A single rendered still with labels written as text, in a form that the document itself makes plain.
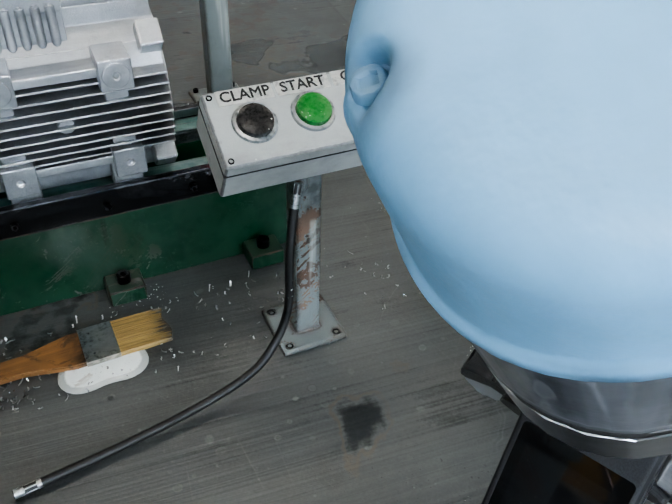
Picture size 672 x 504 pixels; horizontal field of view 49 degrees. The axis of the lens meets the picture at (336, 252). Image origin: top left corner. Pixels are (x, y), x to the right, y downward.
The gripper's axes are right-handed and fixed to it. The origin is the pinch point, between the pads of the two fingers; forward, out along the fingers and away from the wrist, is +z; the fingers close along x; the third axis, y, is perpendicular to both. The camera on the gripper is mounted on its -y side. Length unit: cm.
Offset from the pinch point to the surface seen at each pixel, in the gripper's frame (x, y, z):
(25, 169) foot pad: 53, -6, 4
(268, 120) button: 33.2, 8.6, 2.9
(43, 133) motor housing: 53, -2, 3
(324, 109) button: 31.2, 12.3, 5.3
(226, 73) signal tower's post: 75, 22, 40
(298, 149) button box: 30.6, 8.2, 4.9
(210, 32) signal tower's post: 76, 24, 34
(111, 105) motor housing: 51, 4, 5
